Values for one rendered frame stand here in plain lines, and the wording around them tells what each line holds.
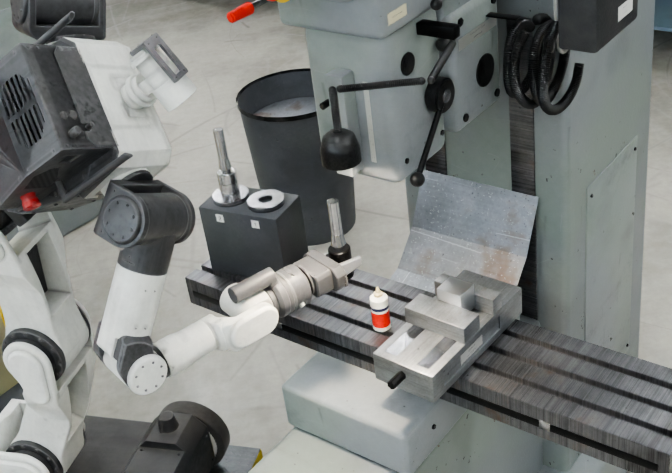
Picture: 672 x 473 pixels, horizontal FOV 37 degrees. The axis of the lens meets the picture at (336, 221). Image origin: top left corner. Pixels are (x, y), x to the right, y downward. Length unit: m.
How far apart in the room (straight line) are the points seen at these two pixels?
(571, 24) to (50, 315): 1.19
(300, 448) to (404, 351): 0.37
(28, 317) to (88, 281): 2.19
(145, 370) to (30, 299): 0.40
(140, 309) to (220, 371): 1.90
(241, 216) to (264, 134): 1.64
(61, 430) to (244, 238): 0.61
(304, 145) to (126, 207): 2.33
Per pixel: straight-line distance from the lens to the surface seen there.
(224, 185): 2.43
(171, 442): 2.54
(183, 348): 1.91
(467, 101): 2.08
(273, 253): 2.41
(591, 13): 1.94
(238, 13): 1.80
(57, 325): 2.19
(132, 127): 1.81
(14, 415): 2.59
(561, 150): 2.31
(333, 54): 1.91
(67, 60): 1.79
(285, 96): 4.39
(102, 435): 2.68
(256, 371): 3.65
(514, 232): 2.42
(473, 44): 2.06
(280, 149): 4.02
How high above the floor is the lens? 2.28
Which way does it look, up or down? 31 degrees down
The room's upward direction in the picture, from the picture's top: 8 degrees counter-clockwise
